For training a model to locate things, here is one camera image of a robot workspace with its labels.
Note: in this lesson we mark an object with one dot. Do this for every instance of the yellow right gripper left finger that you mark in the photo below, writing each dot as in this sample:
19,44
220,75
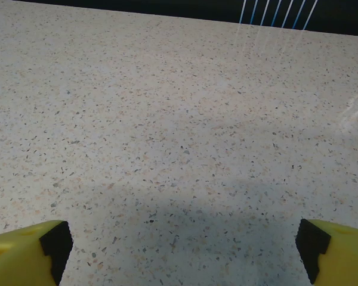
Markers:
18,256

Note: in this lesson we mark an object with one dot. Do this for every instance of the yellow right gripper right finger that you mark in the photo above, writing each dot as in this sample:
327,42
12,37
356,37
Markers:
343,256

